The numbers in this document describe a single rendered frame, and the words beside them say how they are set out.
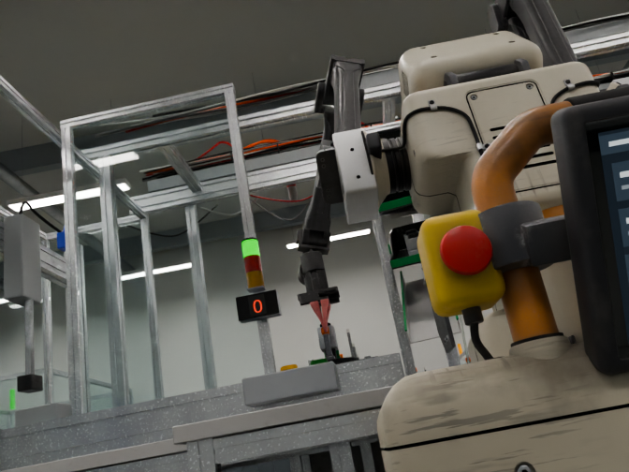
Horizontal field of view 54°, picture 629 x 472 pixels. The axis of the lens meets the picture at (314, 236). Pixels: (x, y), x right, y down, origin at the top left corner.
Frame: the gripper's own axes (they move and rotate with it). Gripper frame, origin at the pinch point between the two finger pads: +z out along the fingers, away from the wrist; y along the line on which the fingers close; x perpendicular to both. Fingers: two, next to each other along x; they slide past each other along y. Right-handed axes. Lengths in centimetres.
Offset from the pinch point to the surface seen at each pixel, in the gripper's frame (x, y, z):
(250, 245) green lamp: -20.8, 18.3, -33.7
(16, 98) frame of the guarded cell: -4, 81, -92
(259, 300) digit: -20.9, 18.2, -16.7
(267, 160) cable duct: -111, 18, -110
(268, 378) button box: 12.7, 13.9, 11.1
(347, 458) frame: 12.4, 0.0, 30.6
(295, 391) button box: 12.6, 8.5, 15.0
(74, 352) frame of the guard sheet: -26, 77, -15
